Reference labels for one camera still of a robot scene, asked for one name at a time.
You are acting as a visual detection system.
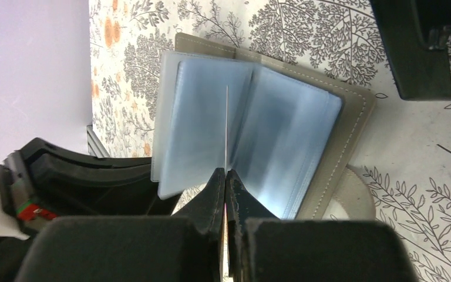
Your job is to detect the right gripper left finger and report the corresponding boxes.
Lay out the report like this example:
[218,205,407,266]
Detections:
[16,168,226,281]

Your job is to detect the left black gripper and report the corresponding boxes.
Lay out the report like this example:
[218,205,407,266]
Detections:
[0,137,180,238]

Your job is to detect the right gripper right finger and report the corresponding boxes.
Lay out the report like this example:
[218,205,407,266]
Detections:
[225,170,418,281]

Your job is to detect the grey leather card holder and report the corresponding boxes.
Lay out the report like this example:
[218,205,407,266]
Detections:
[151,33,376,220]

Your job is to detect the black card tray box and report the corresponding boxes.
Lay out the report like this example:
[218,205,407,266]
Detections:
[370,1,451,101]

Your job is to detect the floral patterned table mat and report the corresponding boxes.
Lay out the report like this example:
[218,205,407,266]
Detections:
[89,1,451,281]

